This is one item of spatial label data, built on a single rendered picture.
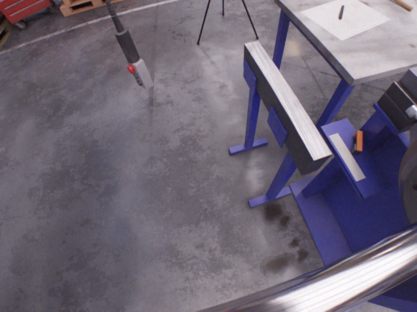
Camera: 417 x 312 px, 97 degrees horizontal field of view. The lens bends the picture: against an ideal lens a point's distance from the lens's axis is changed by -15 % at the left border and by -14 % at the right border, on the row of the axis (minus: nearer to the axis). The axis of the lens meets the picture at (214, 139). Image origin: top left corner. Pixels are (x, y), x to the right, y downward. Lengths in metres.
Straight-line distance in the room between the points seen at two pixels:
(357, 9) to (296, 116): 0.90
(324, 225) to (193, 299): 0.94
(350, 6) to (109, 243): 2.13
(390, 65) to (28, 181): 2.63
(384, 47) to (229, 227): 1.34
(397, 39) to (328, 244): 1.23
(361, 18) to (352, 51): 0.33
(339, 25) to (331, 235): 1.24
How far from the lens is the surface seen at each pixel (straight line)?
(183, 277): 1.52
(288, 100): 0.83
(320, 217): 1.60
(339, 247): 1.62
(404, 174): 0.66
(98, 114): 2.26
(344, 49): 1.15
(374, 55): 1.20
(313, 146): 0.75
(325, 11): 1.41
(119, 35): 0.74
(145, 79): 0.84
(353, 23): 1.38
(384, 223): 1.26
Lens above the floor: 1.49
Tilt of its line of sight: 60 degrees down
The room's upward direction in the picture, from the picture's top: 8 degrees counter-clockwise
